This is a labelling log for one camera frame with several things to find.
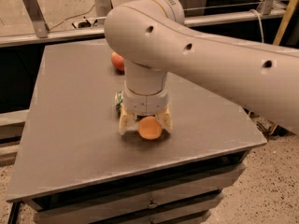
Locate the grey drawer cabinet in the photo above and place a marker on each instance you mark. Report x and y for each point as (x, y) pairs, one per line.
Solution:
(73, 166)

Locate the red apple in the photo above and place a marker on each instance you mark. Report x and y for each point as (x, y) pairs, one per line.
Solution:
(117, 61)

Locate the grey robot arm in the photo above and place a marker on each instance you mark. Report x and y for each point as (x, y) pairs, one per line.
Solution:
(151, 37)

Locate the metal railing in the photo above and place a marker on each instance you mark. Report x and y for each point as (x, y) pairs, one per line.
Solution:
(25, 22)

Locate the orange fruit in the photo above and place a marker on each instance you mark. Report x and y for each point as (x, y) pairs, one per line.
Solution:
(149, 128)

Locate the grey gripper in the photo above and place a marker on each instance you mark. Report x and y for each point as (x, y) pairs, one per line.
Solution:
(145, 104)

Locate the crushed green can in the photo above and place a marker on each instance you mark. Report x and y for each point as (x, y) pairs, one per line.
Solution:
(118, 100)

